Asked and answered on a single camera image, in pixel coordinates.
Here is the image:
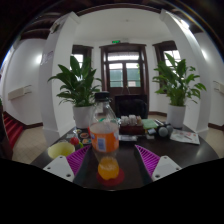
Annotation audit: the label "black chair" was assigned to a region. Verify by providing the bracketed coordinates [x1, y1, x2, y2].
[114, 94, 149, 119]

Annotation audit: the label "dark wooden double door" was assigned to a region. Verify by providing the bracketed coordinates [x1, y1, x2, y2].
[99, 43, 150, 114]

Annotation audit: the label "white wall-mounted unit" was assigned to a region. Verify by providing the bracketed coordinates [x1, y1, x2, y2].
[7, 84, 33, 101]
[213, 80, 224, 94]

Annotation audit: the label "flat round red coaster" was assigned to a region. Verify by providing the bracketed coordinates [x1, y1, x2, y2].
[95, 167, 126, 187]

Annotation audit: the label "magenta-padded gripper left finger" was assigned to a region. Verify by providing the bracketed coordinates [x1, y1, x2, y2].
[42, 144, 97, 186]

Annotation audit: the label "red carpeted staircase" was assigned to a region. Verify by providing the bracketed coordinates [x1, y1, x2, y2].
[2, 111, 24, 149]

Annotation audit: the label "pale yellow cup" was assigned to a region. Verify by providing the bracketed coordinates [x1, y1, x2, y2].
[47, 141, 76, 160]

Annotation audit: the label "green book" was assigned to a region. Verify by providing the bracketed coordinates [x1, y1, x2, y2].
[141, 118, 159, 130]

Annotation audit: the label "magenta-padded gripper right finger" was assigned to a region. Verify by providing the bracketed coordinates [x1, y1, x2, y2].
[130, 143, 184, 186]

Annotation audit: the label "potted plant in white pot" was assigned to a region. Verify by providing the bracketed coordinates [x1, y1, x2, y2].
[152, 52, 208, 129]
[47, 54, 103, 129]

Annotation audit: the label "white printed magazine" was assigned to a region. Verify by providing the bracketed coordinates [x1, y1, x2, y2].
[169, 128, 201, 145]

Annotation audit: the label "clear bottle with orange label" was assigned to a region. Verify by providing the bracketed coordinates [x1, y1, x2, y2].
[88, 91, 120, 181]

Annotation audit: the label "black and grey headphones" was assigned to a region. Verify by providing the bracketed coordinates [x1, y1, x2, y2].
[156, 123, 174, 138]

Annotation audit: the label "wooden tray with small jars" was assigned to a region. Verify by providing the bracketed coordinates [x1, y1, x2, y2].
[119, 114, 146, 136]

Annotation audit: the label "dark-framed window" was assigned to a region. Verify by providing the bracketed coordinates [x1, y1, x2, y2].
[71, 44, 94, 68]
[152, 40, 183, 73]

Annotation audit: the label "white paper notice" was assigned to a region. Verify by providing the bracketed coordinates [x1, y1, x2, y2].
[40, 49, 54, 66]

